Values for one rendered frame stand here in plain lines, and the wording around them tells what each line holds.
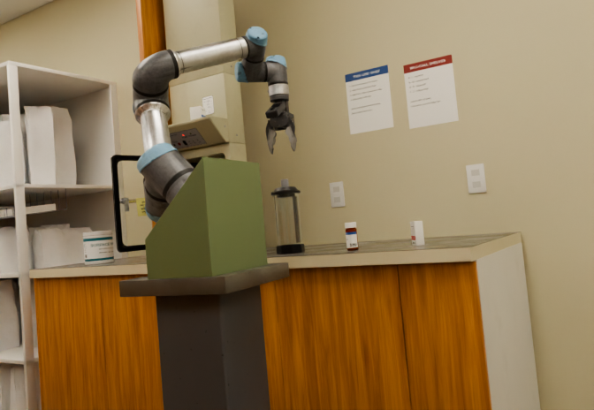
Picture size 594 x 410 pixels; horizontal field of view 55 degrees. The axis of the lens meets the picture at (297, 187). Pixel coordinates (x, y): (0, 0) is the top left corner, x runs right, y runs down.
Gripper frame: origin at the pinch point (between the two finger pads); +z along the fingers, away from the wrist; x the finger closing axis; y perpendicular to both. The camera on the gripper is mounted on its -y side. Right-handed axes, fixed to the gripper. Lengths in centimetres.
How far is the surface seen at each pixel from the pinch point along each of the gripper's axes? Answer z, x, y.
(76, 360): 78, 108, 14
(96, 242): 28, 101, 25
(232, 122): -17.8, 29.2, 24.1
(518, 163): 12, -83, 36
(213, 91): -32, 36, 23
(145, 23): -68, 67, 24
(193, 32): -60, 45, 25
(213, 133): -12.6, 34.6, 16.4
